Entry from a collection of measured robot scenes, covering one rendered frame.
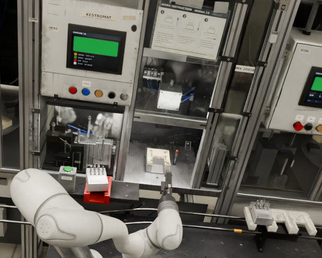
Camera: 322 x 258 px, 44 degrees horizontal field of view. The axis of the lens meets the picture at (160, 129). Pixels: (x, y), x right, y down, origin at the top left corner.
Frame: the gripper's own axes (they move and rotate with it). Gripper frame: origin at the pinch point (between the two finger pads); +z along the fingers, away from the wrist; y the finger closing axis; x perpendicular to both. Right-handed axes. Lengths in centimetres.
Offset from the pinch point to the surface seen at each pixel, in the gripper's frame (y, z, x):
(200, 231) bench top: -44, 13, -28
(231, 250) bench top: -45, 1, -43
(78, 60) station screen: 46, 18, 46
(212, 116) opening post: 24.1, 21.4, -20.3
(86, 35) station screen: 58, 18, 43
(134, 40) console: 57, 20, 22
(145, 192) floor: -112, 125, -6
